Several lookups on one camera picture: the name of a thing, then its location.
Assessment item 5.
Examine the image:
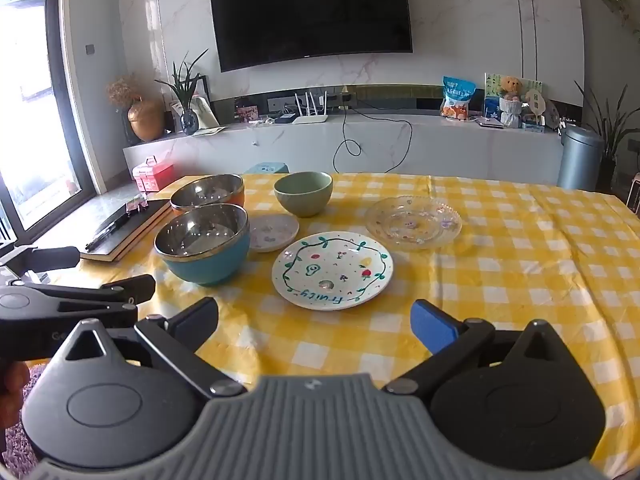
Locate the small white sticker plate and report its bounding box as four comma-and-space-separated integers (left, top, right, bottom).
248, 212, 300, 253

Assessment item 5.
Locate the clear glass plate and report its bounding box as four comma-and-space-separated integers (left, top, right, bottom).
365, 195, 463, 253

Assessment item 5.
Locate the white router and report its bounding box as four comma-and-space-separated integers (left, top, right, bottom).
292, 89, 329, 125

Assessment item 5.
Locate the teddy bear bouquet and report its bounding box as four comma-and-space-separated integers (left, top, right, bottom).
498, 76, 525, 129

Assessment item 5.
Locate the blue stool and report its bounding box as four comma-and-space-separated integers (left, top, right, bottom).
246, 161, 287, 176

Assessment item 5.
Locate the white painted fruit plate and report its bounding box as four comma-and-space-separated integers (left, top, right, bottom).
271, 231, 395, 312

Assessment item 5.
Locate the green ceramic bowl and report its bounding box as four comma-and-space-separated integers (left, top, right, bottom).
273, 171, 334, 219

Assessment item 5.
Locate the red storage box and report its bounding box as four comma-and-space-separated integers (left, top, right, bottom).
132, 156, 175, 194

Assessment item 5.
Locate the gold vase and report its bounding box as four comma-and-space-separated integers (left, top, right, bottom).
127, 99, 166, 143

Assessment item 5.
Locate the black notebook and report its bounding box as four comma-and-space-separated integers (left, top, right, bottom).
84, 199, 171, 254

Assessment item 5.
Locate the grey trash bin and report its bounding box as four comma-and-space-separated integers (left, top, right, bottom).
556, 125, 605, 192

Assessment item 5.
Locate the yellow checked tablecloth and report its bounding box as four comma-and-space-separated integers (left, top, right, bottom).
30, 172, 640, 480

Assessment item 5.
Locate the sliding glass door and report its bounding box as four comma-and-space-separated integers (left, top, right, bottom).
0, 0, 99, 250

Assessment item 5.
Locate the dried flower bunch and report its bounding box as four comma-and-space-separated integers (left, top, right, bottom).
106, 74, 147, 111

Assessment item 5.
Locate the purple rug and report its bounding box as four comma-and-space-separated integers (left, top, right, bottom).
0, 360, 66, 480

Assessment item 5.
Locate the green picture board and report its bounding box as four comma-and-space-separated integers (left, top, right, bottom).
483, 72, 544, 117

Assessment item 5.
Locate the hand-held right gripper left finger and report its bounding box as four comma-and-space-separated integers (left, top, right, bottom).
50, 297, 248, 402

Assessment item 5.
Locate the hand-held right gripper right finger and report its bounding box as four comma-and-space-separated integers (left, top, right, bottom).
382, 299, 568, 396

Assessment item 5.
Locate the white marble television cabinet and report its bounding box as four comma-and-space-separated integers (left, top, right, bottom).
122, 112, 567, 197

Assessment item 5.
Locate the black cable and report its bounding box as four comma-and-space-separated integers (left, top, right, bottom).
334, 92, 414, 177

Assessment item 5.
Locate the person's left hand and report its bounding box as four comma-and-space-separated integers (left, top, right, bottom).
0, 361, 32, 413

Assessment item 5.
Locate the stack of metal-rimmed bowls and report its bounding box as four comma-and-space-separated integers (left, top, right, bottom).
170, 174, 246, 212

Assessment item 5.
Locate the blue snack bag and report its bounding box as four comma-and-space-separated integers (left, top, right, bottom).
441, 76, 477, 120

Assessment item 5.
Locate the potted long-leaf plant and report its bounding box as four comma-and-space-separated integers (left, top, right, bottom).
575, 80, 640, 191

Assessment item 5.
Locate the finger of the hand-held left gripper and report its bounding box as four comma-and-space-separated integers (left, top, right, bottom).
0, 245, 82, 275
27, 274, 157, 361

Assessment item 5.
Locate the wall-mounted television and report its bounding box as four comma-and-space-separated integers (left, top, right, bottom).
207, 0, 415, 74

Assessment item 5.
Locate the green leafy plant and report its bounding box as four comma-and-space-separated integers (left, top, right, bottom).
154, 49, 210, 112

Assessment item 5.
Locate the black picture frame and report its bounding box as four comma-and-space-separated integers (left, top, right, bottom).
170, 75, 209, 133

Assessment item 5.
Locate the round white hand fan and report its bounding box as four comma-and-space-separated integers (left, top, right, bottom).
525, 89, 547, 124

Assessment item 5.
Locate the blue steel bowl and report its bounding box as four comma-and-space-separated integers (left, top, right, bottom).
154, 204, 251, 288

